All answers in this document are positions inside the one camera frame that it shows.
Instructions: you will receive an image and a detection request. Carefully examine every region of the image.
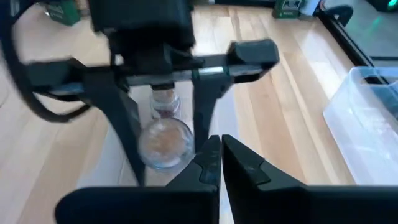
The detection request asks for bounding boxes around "cork-stoppered glass spice jar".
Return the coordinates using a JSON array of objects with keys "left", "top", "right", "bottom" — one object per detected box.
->
[{"left": 150, "top": 86, "right": 182, "bottom": 121}]

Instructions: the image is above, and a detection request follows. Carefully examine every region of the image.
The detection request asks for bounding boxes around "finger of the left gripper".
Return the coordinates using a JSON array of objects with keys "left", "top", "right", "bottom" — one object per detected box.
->
[
  {"left": 190, "top": 70, "right": 234, "bottom": 154},
  {"left": 81, "top": 67, "right": 147, "bottom": 187}
]

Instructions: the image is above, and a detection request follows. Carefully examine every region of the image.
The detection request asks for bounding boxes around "wide-lid glass spice jar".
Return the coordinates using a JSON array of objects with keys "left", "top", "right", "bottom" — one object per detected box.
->
[{"left": 137, "top": 117, "right": 196, "bottom": 172}]

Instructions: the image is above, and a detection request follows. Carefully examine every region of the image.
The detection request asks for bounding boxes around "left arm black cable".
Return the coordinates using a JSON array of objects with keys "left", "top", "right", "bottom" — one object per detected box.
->
[{"left": 0, "top": 0, "right": 91, "bottom": 123}]

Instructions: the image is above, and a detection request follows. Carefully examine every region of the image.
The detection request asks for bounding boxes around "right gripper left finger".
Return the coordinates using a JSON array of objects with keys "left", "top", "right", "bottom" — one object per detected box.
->
[{"left": 55, "top": 134, "right": 222, "bottom": 224}]

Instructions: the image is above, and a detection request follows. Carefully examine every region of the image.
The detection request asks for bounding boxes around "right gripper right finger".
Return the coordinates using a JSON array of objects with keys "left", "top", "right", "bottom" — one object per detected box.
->
[{"left": 221, "top": 134, "right": 398, "bottom": 224}]

